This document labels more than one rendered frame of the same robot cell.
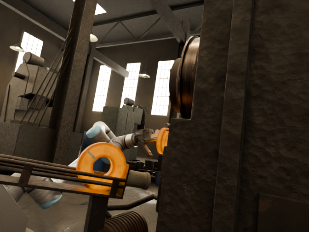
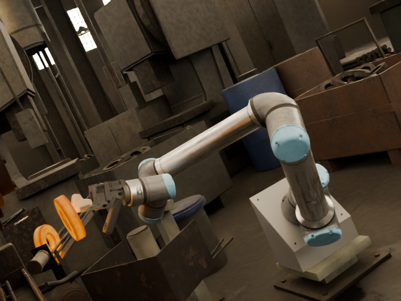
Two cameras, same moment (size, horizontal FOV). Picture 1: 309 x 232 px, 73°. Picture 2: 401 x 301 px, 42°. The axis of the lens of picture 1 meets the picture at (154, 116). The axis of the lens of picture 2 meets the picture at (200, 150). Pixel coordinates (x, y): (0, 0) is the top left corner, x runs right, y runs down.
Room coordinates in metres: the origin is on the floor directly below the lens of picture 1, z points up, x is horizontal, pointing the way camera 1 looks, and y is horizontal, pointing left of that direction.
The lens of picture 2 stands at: (2.60, -1.08, 1.04)
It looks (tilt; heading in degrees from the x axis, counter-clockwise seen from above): 7 degrees down; 128
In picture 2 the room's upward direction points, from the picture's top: 25 degrees counter-clockwise
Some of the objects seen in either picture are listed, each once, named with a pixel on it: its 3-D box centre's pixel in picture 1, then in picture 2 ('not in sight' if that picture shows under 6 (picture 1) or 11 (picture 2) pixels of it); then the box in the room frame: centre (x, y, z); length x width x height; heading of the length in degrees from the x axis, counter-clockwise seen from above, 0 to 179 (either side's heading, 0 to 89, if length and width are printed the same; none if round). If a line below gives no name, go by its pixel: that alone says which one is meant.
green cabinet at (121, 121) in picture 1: (115, 141); not in sight; (4.85, 0.81, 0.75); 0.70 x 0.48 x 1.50; 152
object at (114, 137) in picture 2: not in sight; (141, 155); (-1.73, 3.36, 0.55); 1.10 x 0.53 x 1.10; 172
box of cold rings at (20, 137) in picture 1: (36, 147); not in sight; (3.95, 2.09, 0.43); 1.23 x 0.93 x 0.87; 150
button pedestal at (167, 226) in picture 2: not in sight; (179, 251); (0.75, 0.76, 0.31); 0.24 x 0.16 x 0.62; 152
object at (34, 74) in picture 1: (32, 104); not in sight; (5.65, 3.34, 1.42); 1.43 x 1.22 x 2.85; 67
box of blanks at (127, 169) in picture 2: not in sight; (153, 189); (-0.55, 2.09, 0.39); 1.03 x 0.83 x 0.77; 77
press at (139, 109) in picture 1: (130, 128); not in sight; (9.15, 0.98, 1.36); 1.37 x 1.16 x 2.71; 52
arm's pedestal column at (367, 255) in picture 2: not in sight; (327, 265); (1.43, 0.90, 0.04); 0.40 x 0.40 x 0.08; 61
